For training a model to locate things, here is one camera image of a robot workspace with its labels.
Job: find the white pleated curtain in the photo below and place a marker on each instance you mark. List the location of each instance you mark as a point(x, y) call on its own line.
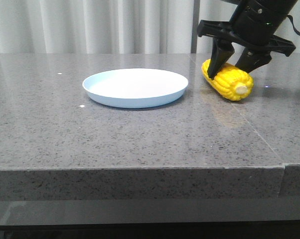
point(107, 26)

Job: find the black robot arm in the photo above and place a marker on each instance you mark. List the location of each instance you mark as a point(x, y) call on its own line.
point(253, 26)

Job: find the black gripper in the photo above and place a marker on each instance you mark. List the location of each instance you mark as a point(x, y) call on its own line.
point(252, 26)

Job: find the light blue round plate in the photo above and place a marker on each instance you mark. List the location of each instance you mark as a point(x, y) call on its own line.
point(135, 88)

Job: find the yellow corn cob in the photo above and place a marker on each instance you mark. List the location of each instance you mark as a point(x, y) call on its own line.
point(230, 82)

